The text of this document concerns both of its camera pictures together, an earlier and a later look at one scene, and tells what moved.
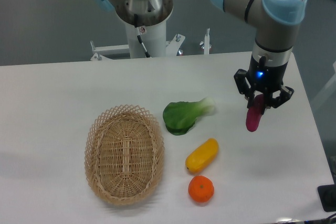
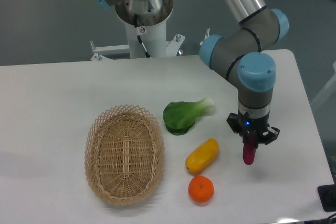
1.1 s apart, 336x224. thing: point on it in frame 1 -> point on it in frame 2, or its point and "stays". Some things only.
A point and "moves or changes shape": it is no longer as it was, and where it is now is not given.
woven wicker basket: [124, 154] stays
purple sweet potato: [254, 113] moves or changes shape
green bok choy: [179, 117] stays
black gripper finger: [285, 94] -> [269, 136]
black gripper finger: [244, 86] -> [233, 121]
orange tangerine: [201, 189] stays
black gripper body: [263, 77] -> [258, 125]
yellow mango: [202, 156] stays
